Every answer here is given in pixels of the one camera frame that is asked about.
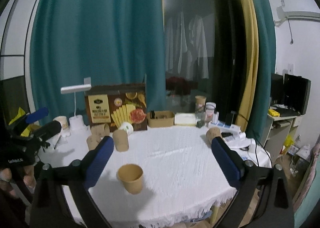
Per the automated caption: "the tall paper cup back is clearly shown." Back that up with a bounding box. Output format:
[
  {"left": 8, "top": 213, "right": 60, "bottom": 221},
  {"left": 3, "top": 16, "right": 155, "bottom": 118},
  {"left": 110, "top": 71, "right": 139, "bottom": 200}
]
[{"left": 195, "top": 95, "right": 206, "bottom": 114}]

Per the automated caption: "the brown cracker box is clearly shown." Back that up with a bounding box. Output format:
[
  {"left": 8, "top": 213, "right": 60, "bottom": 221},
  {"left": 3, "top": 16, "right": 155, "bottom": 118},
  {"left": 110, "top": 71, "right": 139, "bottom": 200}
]
[{"left": 85, "top": 83, "right": 147, "bottom": 132}]

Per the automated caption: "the floral paper cup behind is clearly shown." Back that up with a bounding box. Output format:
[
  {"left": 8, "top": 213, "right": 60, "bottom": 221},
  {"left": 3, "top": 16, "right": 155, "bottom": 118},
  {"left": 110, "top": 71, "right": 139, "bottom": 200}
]
[{"left": 91, "top": 123, "right": 110, "bottom": 138}]

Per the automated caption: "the person's left hand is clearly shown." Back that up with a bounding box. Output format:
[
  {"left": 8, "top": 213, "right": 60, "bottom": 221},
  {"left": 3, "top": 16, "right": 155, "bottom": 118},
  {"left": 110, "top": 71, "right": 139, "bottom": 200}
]
[{"left": 1, "top": 165, "right": 36, "bottom": 198}]

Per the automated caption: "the white computer desk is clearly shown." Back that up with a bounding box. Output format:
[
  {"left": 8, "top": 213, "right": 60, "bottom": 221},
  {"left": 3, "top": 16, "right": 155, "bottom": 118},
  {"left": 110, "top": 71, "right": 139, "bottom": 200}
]
[{"left": 260, "top": 115, "right": 304, "bottom": 163}]

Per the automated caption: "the black computer monitor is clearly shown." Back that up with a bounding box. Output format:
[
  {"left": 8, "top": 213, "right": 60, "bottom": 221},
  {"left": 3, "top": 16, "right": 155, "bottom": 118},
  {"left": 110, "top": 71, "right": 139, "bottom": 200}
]
[{"left": 271, "top": 73, "right": 311, "bottom": 117}]

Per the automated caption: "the floral brown paper cup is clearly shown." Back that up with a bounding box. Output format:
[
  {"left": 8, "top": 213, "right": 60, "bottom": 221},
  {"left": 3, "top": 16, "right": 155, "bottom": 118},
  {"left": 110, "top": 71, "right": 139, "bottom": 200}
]
[{"left": 86, "top": 134, "right": 102, "bottom": 150}]

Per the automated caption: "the plain brown paper cup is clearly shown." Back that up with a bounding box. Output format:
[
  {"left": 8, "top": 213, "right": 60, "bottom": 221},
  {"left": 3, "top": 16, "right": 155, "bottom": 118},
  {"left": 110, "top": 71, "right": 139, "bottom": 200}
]
[{"left": 118, "top": 164, "right": 143, "bottom": 194}]

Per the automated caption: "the white air conditioner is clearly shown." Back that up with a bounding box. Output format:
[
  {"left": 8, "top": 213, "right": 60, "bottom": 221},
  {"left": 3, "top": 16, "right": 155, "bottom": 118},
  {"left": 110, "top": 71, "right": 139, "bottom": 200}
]
[{"left": 274, "top": 0, "right": 320, "bottom": 27}]

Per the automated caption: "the paper cup at table edge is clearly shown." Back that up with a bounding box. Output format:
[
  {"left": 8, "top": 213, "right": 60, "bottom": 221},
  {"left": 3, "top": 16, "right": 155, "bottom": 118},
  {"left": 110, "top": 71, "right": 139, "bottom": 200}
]
[{"left": 206, "top": 127, "right": 222, "bottom": 143}]

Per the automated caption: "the white desk lamp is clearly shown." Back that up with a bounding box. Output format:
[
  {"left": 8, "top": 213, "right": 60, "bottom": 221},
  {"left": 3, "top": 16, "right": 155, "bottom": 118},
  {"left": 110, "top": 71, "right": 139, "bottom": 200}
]
[{"left": 60, "top": 83, "right": 92, "bottom": 131}]

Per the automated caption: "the teal curtain left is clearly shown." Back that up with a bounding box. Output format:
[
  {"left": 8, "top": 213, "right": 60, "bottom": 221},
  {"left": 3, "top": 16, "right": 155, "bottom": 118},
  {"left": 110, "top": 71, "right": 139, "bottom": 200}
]
[{"left": 30, "top": 0, "right": 165, "bottom": 124}]

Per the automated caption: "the white-rimmed brown paper cup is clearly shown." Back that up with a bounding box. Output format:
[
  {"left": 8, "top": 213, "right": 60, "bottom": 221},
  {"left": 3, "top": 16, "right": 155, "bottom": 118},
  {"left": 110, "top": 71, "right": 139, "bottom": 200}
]
[{"left": 112, "top": 122, "right": 133, "bottom": 152}]

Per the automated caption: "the white lidded jar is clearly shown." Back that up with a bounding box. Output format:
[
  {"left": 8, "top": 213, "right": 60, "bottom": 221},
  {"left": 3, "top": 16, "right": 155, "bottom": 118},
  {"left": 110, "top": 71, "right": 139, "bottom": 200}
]
[{"left": 204, "top": 102, "right": 216, "bottom": 123}]

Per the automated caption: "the white textured tablecloth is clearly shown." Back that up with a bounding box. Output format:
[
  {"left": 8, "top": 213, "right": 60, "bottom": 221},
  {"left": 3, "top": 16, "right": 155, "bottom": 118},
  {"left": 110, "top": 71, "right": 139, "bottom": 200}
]
[{"left": 37, "top": 123, "right": 272, "bottom": 228}]

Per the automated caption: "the white tissue pack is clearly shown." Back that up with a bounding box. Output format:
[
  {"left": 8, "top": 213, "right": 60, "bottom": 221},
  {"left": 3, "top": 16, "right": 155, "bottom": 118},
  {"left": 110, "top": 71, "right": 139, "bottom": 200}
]
[{"left": 174, "top": 113, "right": 196, "bottom": 126}]

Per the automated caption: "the kraft paper tray box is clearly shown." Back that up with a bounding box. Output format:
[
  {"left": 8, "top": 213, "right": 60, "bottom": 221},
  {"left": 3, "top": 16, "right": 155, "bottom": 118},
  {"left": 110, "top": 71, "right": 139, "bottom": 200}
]
[{"left": 147, "top": 110, "right": 175, "bottom": 128}]

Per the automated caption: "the white cartoon mug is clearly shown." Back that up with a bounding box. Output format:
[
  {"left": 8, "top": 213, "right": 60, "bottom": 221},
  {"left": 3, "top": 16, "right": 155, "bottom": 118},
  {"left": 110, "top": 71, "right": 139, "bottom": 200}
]
[{"left": 54, "top": 116, "right": 71, "bottom": 137}]

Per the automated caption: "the yellow and teal curtain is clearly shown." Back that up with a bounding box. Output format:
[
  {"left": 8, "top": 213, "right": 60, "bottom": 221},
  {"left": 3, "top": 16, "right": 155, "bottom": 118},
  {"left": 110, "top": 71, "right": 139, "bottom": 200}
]
[{"left": 236, "top": 0, "right": 276, "bottom": 141}]

